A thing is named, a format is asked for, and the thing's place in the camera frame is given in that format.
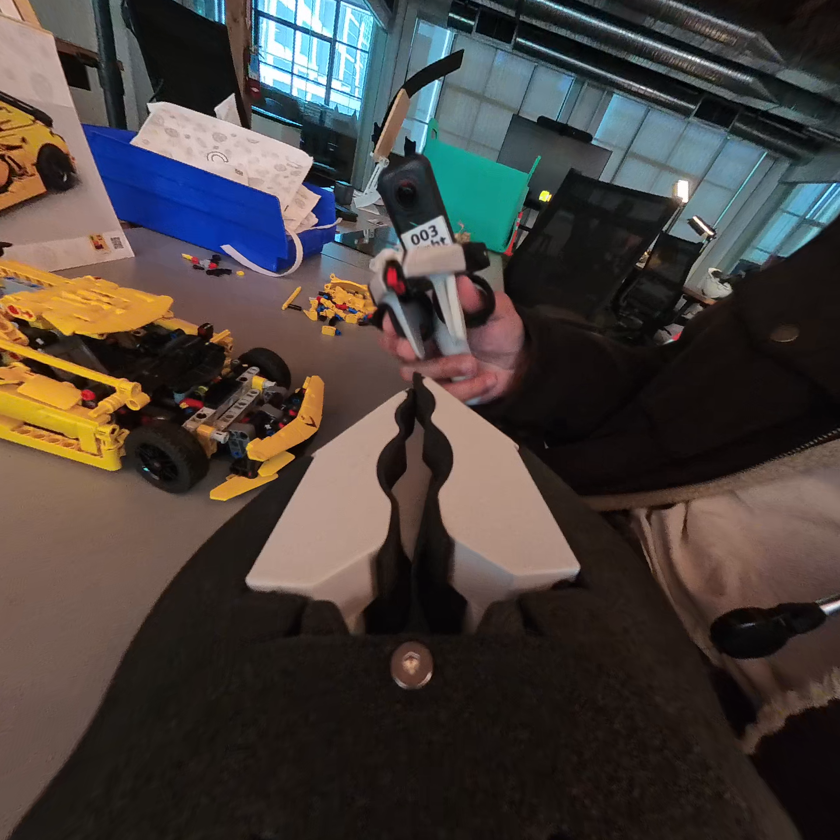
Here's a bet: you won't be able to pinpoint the brown cardboard box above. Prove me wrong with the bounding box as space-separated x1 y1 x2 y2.
223 0 256 129

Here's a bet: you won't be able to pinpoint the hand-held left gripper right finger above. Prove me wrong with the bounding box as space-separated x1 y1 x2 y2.
411 375 581 634

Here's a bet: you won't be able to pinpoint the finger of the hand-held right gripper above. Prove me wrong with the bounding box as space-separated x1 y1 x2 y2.
402 247 475 278
368 255 412 311

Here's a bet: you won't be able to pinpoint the blue plastic storage bin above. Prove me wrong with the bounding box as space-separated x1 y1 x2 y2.
82 123 339 275

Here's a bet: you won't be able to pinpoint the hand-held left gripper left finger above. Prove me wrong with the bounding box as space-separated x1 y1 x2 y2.
245 391 416 634

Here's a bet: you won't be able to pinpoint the white car instruction manual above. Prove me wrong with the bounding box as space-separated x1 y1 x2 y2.
0 16 135 273

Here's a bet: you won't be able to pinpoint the paned window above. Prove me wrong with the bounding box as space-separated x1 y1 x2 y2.
251 0 376 119

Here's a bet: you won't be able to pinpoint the wooden black desk lamp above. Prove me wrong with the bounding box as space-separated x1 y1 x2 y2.
354 49 466 211

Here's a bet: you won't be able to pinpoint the scattered red black brick pieces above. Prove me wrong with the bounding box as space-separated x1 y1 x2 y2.
182 251 245 277

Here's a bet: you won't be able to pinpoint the person's right forearm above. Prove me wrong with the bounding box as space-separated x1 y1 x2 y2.
486 305 723 493

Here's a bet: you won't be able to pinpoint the white shirt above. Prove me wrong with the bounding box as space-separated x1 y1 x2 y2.
584 440 840 716

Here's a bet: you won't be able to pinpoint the person's right hand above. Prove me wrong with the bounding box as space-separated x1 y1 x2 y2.
379 295 527 406

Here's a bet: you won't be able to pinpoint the dark flat panel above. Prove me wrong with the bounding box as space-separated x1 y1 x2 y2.
123 0 238 126

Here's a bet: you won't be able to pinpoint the black mesh office chair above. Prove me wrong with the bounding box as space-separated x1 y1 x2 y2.
613 230 704 342

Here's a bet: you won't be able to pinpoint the grey wall screen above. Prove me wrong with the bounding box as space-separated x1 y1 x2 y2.
497 113 614 198

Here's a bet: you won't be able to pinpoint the printed paper sheets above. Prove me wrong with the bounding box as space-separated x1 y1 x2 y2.
130 94 322 232

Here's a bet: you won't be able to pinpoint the yellow toy brick car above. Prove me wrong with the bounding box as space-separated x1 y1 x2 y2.
0 259 326 501

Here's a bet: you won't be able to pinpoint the pile of small bricks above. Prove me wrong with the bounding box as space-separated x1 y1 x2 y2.
303 274 378 337

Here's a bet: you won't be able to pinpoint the black fleece-lined jacket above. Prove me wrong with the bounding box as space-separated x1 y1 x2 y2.
486 217 840 840

